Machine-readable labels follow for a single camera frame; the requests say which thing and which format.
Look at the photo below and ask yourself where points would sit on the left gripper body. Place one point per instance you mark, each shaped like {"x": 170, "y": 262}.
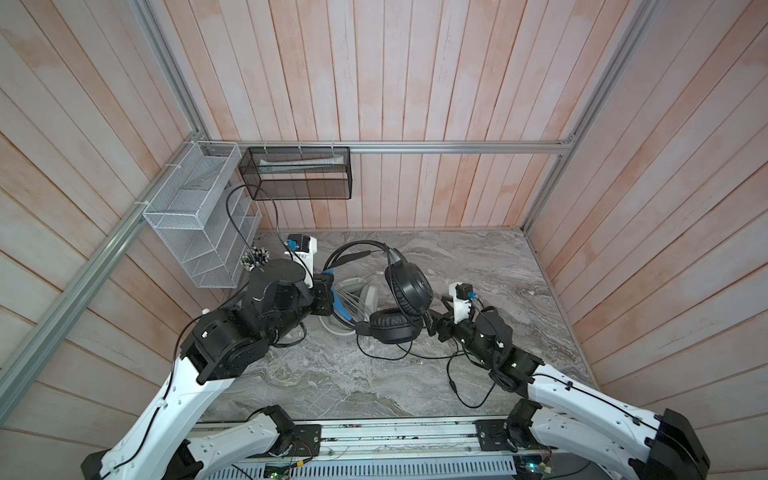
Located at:
{"x": 321, "y": 295}

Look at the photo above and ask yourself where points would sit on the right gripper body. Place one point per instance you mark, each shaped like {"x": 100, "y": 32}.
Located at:
{"x": 463, "y": 333}

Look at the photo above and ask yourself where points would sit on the white headphones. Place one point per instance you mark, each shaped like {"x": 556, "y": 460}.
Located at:
{"x": 355, "y": 301}

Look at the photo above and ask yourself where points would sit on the black and blue headphones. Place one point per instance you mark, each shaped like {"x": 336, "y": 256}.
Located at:
{"x": 408, "y": 285}

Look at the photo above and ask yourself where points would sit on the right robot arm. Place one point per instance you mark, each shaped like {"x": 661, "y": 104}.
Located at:
{"x": 557, "y": 411}

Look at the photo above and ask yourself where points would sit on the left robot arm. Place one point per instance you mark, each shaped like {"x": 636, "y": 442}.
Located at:
{"x": 219, "y": 348}

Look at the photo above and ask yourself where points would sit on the clear cup of pencils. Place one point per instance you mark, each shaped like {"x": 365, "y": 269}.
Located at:
{"x": 254, "y": 257}

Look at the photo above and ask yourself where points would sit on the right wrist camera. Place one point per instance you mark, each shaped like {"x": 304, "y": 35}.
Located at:
{"x": 462, "y": 301}

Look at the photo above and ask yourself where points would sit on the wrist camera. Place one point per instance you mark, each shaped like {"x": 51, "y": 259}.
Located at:
{"x": 462, "y": 301}
{"x": 302, "y": 248}

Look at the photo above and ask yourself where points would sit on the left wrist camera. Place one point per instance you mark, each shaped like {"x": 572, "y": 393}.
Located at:
{"x": 302, "y": 248}

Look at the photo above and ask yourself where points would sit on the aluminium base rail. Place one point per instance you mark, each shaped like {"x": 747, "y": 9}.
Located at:
{"x": 448, "y": 447}

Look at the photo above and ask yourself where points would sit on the black wire mesh basket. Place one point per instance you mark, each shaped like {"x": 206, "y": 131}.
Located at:
{"x": 297, "y": 173}

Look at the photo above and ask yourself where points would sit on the white wire mesh shelf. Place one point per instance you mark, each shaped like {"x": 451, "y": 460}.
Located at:
{"x": 203, "y": 216}

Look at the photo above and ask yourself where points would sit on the horizontal aluminium wall rail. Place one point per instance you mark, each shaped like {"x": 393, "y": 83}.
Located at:
{"x": 409, "y": 147}

